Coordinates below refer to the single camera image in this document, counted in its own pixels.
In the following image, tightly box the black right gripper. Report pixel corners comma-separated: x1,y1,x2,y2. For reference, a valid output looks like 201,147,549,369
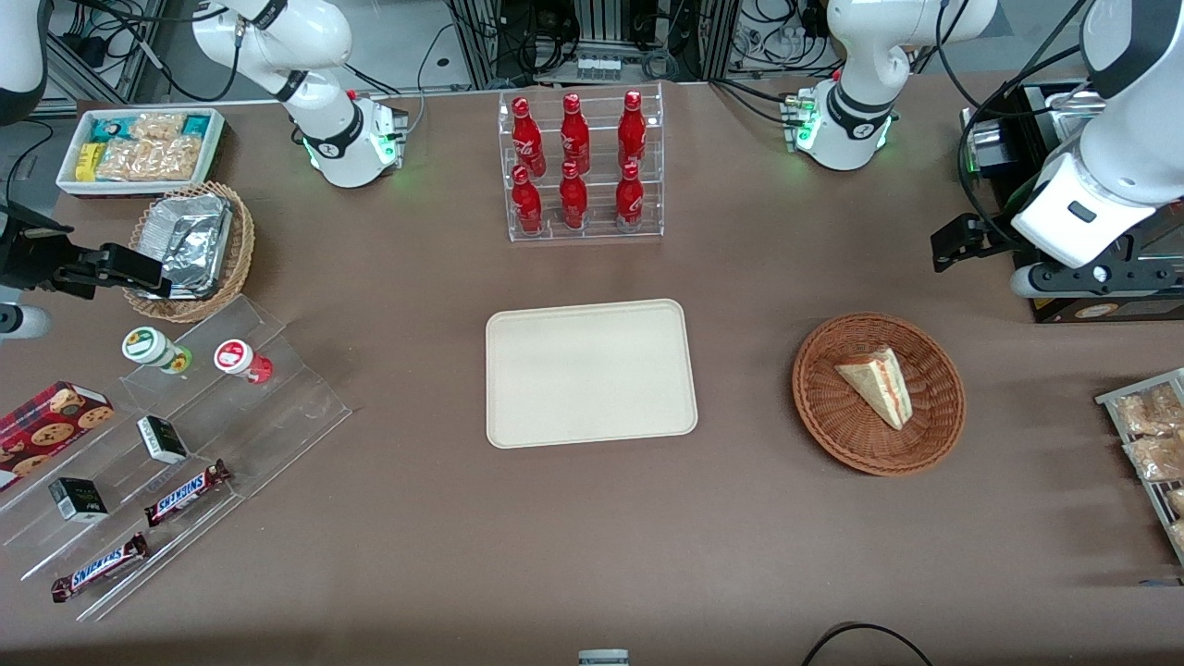
0,203,175,300

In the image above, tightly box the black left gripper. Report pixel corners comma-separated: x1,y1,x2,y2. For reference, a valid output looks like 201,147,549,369
931,214,1024,273

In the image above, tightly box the triangle sandwich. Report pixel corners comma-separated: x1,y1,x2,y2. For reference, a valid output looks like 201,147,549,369
834,347,915,432

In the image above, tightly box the light oval wicker basket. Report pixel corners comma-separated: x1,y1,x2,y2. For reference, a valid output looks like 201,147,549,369
122,180,256,324

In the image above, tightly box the brown round wicker basket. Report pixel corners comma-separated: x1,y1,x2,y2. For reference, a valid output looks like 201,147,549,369
792,313,968,478

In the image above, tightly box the beige plastic tray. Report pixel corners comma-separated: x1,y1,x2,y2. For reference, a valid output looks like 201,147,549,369
486,299,699,450

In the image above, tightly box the silver foil wrapped package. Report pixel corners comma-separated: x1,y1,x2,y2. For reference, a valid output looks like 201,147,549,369
159,222,229,300
139,193,233,269

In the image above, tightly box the green lid drink cup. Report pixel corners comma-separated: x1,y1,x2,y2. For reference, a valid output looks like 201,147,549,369
121,327,194,376

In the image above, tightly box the white snack bin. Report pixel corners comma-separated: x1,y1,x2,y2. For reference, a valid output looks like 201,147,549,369
55,107,227,201

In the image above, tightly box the large clear cracker bag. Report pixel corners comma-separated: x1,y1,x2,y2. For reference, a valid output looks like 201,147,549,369
96,136,205,183

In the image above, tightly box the black food warmer cabinet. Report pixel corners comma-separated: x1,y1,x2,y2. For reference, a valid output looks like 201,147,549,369
960,79,1184,326

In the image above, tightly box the red lid drink cup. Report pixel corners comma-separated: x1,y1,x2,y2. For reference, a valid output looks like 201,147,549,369
213,339,275,386

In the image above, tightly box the small clear cracker bag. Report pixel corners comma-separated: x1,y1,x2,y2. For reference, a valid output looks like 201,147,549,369
129,112,187,141

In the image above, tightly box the small black carton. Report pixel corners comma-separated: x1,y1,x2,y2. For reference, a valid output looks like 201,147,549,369
48,476,110,524
136,415,190,465

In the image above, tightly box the red plaid cookie box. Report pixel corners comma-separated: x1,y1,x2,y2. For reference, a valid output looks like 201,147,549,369
0,380,117,493

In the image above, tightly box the clear acrylic stepped display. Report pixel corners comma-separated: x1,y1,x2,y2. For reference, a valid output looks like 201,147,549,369
0,294,353,623

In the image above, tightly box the snickers chocolate bar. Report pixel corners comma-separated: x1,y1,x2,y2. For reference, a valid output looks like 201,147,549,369
143,459,233,529
50,531,152,604

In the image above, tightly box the red cola bottle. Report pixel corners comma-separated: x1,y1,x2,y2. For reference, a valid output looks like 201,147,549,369
614,162,646,233
511,165,545,235
617,90,648,171
560,92,592,175
511,97,548,178
558,161,590,230

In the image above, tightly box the clear acrylic bottle rack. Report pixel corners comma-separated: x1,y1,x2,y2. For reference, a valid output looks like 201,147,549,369
498,82,666,244

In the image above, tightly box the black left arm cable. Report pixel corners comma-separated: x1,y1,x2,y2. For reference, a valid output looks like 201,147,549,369
956,0,1094,253

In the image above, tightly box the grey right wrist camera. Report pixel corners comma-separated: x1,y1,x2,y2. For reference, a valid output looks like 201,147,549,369
0,304,53,340

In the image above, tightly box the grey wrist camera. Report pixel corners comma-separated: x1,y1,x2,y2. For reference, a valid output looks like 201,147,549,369
1010,261,1184,300
0,304,53,340

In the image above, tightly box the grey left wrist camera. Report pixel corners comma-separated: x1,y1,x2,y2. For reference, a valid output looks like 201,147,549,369
1010,261,1184,300

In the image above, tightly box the grey wire rack tray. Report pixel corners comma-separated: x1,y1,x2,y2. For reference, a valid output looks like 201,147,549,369
1095,367,1184,566

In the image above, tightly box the black floor cable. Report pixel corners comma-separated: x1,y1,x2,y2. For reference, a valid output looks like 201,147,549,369
800,621,936,666

